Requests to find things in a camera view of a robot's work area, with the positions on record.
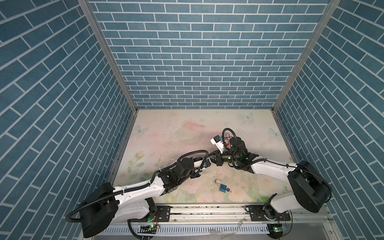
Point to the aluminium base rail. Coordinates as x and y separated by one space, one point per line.
227 221

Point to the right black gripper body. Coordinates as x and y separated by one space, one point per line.
232 158

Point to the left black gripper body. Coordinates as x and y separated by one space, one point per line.
192 173

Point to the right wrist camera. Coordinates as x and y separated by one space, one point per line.
219 143

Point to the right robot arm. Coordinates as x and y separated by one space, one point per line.
308 189

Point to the blue padlock with key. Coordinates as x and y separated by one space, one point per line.
222 188

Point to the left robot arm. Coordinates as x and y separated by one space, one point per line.
108 204

